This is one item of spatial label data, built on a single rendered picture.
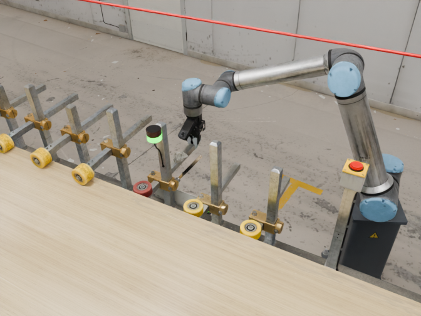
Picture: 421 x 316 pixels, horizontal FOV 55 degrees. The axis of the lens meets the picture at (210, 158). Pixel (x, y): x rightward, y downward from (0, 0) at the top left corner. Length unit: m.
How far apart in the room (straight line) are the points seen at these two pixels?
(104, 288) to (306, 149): 2.40
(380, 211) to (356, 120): 0.44
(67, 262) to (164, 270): 0.35
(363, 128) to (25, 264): 1.34
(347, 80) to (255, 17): 2.86
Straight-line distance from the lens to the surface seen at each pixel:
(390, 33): 3.90
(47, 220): 1.72
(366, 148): 1.73
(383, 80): 4.06
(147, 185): 1.74
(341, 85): 1.59
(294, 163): 3.31
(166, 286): 1.40
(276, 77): 1.81
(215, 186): 1.65
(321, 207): 2.97
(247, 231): 1.53
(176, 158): 1.92
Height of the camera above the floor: 2.05
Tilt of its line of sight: 38 degrees down
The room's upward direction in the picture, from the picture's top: 2 degrees counter-clockwise
